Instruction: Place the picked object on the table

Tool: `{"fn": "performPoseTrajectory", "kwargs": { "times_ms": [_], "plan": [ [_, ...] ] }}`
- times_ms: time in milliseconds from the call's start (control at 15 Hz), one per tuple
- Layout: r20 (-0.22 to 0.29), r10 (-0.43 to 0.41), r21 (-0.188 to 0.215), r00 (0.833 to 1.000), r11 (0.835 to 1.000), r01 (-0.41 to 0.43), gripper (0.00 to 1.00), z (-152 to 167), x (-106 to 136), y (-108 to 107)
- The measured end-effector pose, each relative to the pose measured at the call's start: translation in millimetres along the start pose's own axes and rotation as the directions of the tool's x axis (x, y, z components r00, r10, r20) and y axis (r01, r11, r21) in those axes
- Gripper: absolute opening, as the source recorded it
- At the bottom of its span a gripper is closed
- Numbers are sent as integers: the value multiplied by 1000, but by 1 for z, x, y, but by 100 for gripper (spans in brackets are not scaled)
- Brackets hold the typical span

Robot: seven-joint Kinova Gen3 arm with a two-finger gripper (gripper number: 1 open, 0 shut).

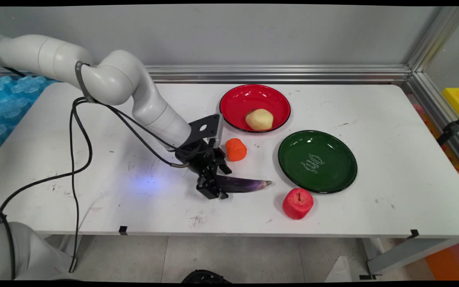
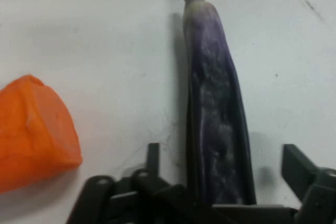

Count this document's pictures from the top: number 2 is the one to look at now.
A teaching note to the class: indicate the purple eggplant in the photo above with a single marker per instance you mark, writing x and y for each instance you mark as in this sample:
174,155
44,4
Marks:
215,103

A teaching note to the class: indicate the orange carrot piece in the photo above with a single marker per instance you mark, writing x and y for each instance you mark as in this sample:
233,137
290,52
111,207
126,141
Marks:
31,134

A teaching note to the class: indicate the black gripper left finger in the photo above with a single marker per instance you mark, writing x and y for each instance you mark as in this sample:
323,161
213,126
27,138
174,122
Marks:
126,200

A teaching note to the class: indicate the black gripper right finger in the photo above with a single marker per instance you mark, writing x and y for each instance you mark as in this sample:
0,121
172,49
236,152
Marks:
317,192

